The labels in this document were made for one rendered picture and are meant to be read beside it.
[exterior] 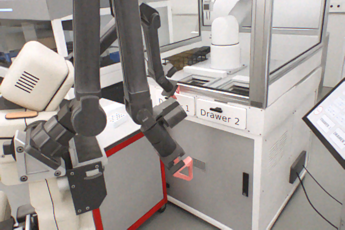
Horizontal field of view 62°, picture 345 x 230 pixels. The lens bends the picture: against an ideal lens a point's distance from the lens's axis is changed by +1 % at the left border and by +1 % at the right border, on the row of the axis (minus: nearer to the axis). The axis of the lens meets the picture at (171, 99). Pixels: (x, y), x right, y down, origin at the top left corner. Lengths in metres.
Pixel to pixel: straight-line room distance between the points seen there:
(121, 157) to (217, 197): 0.64
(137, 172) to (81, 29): 1.29
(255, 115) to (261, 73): 0.21
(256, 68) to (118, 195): 1.05
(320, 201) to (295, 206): 0.19
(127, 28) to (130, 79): 0.12
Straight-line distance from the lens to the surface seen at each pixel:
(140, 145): 1.76
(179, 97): 1.66
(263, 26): 1.32
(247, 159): 1.61
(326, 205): 2.43
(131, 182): 1.81
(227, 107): 1.49
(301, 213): 2.31
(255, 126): 1.47
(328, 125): 1.19
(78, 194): 0.94
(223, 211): 1.93
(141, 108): 0.72
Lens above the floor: 1.51
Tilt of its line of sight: 21 degrees down
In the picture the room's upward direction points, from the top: 4 degrees counter-clockwise
